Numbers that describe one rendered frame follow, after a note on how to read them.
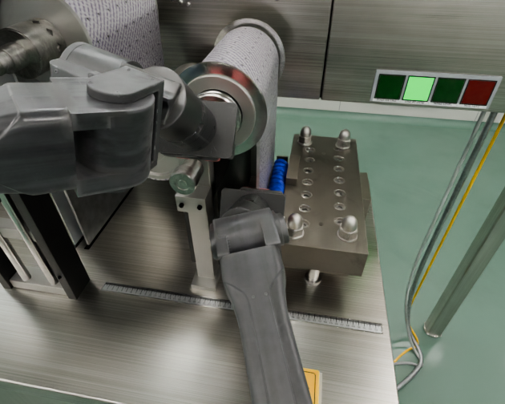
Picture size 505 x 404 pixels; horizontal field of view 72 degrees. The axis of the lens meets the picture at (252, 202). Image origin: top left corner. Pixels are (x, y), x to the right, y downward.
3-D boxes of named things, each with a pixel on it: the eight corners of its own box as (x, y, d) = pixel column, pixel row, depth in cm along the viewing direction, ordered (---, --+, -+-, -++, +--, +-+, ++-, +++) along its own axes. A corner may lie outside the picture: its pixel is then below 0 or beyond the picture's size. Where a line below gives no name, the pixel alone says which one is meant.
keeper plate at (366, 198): (351, 236, 79) (361, 198, 72) (349, 208, 87) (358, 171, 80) (362, 237, 79) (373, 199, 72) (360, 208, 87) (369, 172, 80)
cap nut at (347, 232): (337, 241, 62) (341, 223, 59) (336, 227, 64) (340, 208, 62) (357, 244, 61) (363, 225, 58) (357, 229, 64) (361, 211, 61)
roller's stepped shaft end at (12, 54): (-23, 82, 42) (-37, 55, 40) (12, 66, 47) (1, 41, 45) (1, 85, 42) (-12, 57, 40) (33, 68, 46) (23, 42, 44)
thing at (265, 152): (256, 231, 66) (256, 146, 54) (272, 163, 84) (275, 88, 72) (258, 231, 66) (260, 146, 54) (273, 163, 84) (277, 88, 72)
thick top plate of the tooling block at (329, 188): (273, 264, 65) (275, 242, 61) (292, 153, 96) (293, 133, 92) (361, 276, 63) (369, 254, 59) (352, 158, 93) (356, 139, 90)
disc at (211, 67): (170, 146, 57) (167, 52, 47) (171, 144, 57) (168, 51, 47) (259, 164, 56) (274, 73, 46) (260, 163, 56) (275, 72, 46)
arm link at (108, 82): (119, 199, 28) (119, 98, 23) (3, 148, 30) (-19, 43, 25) (190, 144, 38) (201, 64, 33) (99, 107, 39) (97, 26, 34)
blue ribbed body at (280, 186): (260, 228, 67) (260, 215, 65) (274, 167, 83) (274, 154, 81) (278, 230, 67) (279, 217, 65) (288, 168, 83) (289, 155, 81)
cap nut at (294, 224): (282, 238, 62) (284, 220, 59) (284, 224, 65) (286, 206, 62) (303, 241, 62) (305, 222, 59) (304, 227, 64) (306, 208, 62)
